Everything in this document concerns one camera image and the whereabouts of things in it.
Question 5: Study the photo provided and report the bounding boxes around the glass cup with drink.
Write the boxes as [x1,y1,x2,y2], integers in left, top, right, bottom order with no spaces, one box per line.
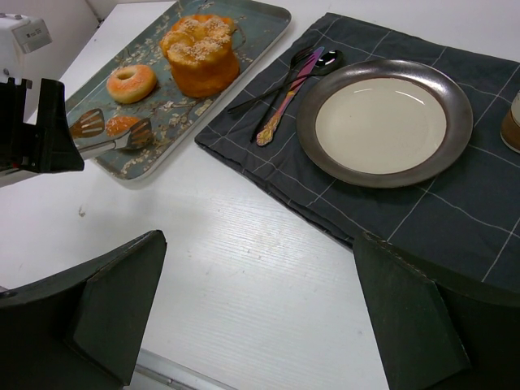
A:
[500,92,520,153]

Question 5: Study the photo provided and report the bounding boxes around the stainless steel tongs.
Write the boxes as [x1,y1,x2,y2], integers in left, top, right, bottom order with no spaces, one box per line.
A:
[69,108,154,160]

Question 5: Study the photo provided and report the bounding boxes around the floral blue serving tray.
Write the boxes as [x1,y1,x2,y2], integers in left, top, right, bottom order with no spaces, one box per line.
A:
[66,1,292,180]

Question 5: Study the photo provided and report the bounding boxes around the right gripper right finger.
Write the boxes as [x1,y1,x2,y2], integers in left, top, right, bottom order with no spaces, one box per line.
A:
[353,232,519,389]

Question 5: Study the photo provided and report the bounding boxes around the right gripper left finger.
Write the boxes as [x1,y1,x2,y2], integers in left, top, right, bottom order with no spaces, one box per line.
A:
[1,230,167,389]

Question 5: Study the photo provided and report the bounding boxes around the small round orange bun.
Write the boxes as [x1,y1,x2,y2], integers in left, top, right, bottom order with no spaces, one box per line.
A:
[105,115,140,139]

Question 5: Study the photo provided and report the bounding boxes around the glazed ring donut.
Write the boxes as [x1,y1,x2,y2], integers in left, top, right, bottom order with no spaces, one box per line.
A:
[106,64,157,104]

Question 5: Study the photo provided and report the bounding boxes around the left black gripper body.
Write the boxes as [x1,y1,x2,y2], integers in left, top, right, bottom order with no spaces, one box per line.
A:
[1,77,41,174]

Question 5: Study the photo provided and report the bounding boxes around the cream plate dark rim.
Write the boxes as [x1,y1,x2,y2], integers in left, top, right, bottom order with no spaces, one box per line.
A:
[296,59,474,189]

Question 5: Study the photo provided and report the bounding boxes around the aluminium frame rail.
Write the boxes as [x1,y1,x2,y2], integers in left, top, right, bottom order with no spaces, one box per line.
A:
[135,349,213,389]

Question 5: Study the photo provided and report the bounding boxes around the dark checked cloth mat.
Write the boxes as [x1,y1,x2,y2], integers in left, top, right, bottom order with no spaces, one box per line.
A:
[195,13,519,291]

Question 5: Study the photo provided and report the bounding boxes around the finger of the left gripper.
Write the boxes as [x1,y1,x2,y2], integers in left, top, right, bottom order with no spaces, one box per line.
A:
[23,79,85,174]

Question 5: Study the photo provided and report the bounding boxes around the tall sesame bundt bread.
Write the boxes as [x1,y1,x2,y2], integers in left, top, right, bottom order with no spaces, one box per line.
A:
[159,14,240,98]

